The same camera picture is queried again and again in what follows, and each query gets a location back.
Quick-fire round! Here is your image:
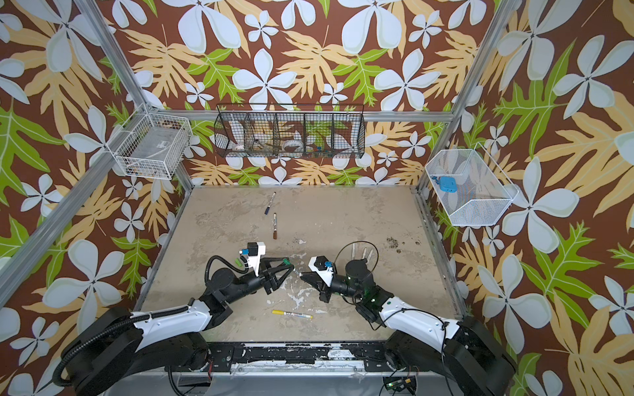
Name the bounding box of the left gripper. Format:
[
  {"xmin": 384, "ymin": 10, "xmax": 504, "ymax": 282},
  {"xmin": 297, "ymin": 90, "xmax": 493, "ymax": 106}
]
[{"xmin": 225, "ymin": 256, "xmax": 292, "ymax": 307}]

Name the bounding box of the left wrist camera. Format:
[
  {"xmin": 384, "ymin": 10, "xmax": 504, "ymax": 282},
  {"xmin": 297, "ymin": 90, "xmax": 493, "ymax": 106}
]
[{"xmin": 239, "ymin": 242, "xmax": 266, "ymax": 277}]

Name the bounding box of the blue capped marker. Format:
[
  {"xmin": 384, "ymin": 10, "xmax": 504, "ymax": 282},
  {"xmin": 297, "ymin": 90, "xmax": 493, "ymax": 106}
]
[{"xmin": 264, "ymin": 191, "xmax": 277, "ymax": 215}]

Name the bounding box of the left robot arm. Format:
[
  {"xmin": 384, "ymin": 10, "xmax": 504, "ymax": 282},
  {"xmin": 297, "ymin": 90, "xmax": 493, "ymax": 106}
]
[{"xmin": 51, "ymin": 255, "xmax": 294, "ymax": 395}]

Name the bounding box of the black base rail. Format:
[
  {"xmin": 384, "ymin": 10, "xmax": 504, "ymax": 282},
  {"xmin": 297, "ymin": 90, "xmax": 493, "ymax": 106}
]
[{"xmin": 172, "ymin": 341, "xmax": 432, "ymax": 373}]

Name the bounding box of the white mesh basket right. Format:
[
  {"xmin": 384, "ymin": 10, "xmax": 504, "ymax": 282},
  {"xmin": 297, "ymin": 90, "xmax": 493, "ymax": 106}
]
[{"xmin": 425, "ymin": 145, "xmax": 519, "ymax": 228}]

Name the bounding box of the white wire basket left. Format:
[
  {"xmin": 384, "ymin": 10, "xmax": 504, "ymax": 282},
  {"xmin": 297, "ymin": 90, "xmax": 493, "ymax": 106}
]
[{"xmin": 107, "ymin": 105, "xmax": 193, "ymax": 180}]

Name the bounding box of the blue object in basket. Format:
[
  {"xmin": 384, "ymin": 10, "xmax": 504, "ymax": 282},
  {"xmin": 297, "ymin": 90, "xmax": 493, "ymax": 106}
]
[{"xmin": 438, "ymin": 176, "xmax": 458, "ymax": 193}]

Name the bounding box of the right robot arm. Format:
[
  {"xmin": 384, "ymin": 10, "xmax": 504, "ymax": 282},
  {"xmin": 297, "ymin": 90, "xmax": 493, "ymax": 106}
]
[{"xmin": 300, "ymin": 256, "xmax": 518, "ymax": 395}]

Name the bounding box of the black wire basket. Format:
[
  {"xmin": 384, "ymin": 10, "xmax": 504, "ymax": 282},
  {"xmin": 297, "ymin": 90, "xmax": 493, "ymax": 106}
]
[{"xmin": 212, "ymin": 103, "xmax": 367, "ymax": 158}]

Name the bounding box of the yellow capped marker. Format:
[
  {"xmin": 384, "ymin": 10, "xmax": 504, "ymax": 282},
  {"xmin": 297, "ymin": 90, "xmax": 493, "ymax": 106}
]
[{"xmin": 272, "ymin": 310, "xmax": 314, "ymax": 319}]

